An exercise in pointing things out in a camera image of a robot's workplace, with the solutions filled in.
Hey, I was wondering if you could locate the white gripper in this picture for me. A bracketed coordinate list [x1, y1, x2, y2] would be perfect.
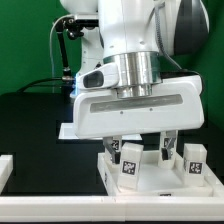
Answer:
[72, 61, 206, 166]

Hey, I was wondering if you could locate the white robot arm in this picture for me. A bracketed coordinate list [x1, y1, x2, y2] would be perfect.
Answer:
[61, 0, 209, 163]

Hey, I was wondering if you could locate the white marker tag plate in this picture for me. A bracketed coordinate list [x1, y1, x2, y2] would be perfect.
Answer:
[58, 123, 142, 141]

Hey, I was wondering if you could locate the white U-shaped boundary fence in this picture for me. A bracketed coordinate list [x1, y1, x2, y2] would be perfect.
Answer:
[0, 155, 224, 222]

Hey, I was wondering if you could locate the black camera on mount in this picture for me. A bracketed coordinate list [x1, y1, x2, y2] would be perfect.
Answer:
[63, 13, 99, 40]

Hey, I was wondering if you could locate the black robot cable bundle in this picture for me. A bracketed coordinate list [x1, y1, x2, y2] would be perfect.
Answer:
[16, 14, 76, 94]

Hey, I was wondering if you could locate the white square table top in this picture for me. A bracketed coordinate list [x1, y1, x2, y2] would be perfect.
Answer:
[97, 151, 224, 198]

